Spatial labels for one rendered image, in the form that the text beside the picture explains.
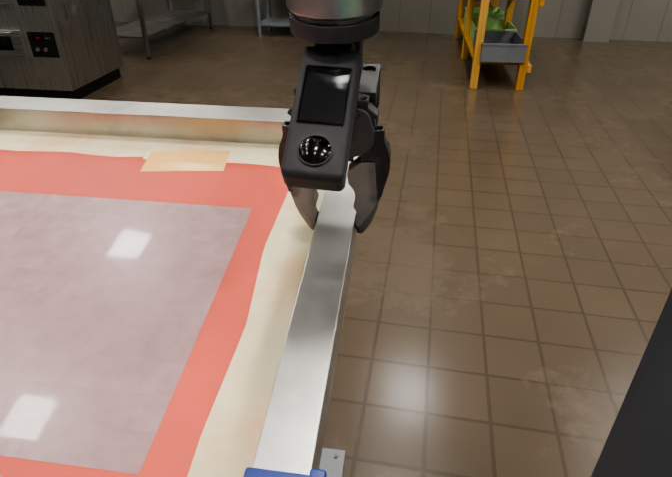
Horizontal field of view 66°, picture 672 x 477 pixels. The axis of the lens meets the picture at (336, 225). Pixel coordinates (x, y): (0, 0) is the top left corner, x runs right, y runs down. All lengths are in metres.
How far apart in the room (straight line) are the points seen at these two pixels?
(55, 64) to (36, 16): 0.37
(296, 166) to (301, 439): 0.18
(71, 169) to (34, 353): 0.29
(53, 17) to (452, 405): 4.06
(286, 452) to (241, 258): 0.23
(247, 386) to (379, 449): 1.27
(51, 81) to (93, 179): 4.29
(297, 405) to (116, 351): 0.18
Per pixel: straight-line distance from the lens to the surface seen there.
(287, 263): 0.51
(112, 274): 0.55
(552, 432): 1.84
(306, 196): 0.49
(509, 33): 5.47
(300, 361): 0.39
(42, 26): 4.86
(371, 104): 0.44
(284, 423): 0.37
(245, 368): 0.44
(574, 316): 2.28
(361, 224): 0.50
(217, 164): 0.68
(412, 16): 7.37
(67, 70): 4.86
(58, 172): 0.74
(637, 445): 0.78
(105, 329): 0.50
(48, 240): 0.63
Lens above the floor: 1.37
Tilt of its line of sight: 31 degrees down
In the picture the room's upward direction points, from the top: straight up
